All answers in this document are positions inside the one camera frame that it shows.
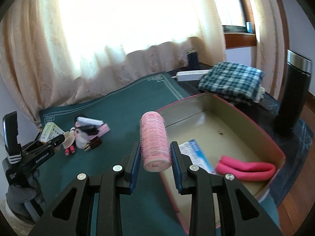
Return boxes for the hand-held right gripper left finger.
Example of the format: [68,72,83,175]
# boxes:
[29,142,141,236]

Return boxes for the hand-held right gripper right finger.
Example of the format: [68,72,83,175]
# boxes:
[170,141,283,236]

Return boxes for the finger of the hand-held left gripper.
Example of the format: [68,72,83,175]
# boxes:
[25,134,65,152]

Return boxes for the yellow-green cardboard box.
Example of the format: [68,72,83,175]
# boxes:
[39,122,65,144]

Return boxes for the large pink hair roller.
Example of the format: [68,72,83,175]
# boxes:
[140,111,172,172]

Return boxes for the person's left hand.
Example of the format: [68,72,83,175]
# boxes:
[5,168,47,220]

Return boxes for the blue and white tissue packet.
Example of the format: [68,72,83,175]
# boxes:
[178,139,217,175]

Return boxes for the gold lipstick tube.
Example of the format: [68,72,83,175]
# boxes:
[82,138,102,151]

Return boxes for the white folded cloth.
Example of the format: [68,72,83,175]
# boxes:
[77,117,104,128]

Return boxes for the pink cardboard box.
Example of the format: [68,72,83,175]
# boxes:
[87,124,110,138]

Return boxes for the green table mat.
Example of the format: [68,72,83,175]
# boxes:
[39,71,278,236]

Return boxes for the pink foam curler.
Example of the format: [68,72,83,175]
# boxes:
[215,155,276,183]

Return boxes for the white power strip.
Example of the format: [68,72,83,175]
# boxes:
[176,69,214,82]

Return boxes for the cream lace curtain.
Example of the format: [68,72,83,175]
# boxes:
[0,0,227,128]
[244,0,289,101]

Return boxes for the green plaid cloth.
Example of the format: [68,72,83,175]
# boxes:
[198,62,265,105]

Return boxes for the black thermos bottle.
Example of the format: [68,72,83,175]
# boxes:
[274,50,313,136]

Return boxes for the wooden window frame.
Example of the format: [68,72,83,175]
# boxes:
[221,0,258,50]

